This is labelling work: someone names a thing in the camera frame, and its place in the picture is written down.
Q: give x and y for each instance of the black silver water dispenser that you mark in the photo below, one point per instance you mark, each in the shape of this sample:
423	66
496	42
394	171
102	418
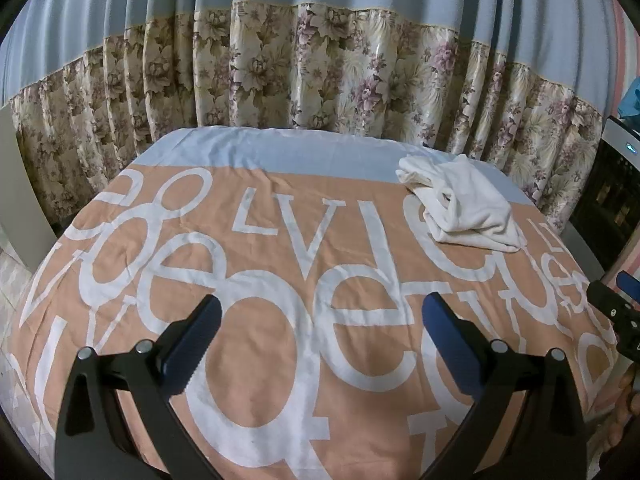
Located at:
607	213

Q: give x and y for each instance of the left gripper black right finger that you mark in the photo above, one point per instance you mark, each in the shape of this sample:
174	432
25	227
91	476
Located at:
548	440

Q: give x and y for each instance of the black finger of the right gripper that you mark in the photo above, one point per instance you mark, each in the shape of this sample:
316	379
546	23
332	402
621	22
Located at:
629	285
624	319

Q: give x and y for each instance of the blue floral curtain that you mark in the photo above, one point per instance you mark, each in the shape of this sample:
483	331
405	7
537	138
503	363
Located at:
522	84

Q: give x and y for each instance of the white knit sweater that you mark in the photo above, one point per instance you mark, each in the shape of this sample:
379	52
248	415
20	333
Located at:
460	205

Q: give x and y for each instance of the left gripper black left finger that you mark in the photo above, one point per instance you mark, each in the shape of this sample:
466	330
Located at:
93	440

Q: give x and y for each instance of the person's right hand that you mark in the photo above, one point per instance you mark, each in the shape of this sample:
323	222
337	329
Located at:
626	407

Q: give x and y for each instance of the blue cloth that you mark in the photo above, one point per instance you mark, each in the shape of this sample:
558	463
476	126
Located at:
629	107

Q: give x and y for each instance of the orange blue lettered bedspread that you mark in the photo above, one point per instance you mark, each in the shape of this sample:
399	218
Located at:
322	368

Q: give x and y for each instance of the white board panel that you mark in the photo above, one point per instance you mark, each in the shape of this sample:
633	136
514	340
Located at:
22	219

